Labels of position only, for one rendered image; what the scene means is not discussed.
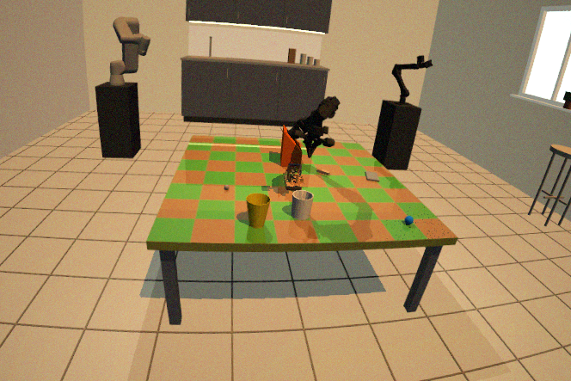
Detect yellow cup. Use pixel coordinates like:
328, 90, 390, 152
246, 194, 270, 228

